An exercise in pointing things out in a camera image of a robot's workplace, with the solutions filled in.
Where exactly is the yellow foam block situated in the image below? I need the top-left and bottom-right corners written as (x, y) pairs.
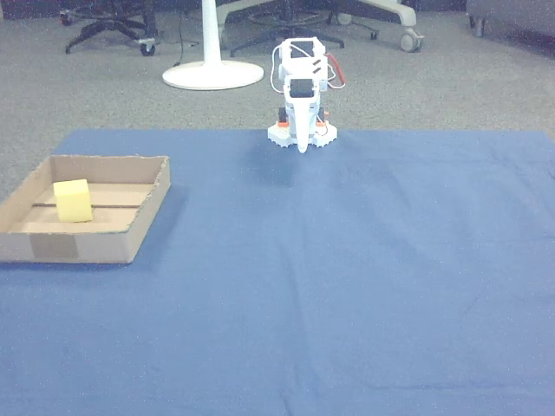
top-left (53, 179), bottom-right (95, 224)

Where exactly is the shallow cardboard box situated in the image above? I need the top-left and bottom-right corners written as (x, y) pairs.
top-left (0, 154), bottom-right (172, 264)

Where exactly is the white wheeled equipment base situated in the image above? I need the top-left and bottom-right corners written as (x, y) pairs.
top-left (215, 0), bottom-right (425, 54)

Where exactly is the blue cloth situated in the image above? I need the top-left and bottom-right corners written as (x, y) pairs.
top-left (0, 128), bottom-right (555, 416)

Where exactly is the grey upholstered furniture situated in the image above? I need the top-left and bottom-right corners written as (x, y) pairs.
top-left (466, 0), bottom-right (555, 44)

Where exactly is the white cable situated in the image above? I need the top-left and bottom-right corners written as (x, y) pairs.
top-left (269, 44), bottom-right (288, 95)

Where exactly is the red cable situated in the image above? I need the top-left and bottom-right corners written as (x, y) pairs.
top-left (324, 52), bottom-right (348, 84)

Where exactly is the white pedestal stand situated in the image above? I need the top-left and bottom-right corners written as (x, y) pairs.
top-left (162, 0), bottom-right (264, 91)

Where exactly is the black floor cable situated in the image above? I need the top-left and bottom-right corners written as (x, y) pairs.
top-left (172, 10), bottom-right (201, 68)

